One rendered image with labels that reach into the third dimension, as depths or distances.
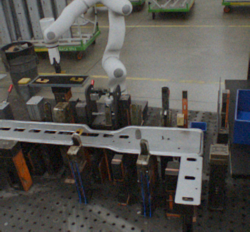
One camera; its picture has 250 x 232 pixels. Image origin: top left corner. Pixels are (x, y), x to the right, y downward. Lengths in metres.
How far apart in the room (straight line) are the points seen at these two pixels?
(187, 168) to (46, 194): 0.84
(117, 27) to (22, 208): 1.18
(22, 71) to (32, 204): 2.94
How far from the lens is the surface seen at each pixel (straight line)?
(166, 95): 1.59
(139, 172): 1.38
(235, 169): 1.35
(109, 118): 1.70
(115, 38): 1.90
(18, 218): 1.76
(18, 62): 4.42
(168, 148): 1.49
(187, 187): 1.30
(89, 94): 1.74
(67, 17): 1.78
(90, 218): 1.62
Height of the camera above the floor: 1.92
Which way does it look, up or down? 30 degrees down
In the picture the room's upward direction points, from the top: 7 degrees counter-clockwise
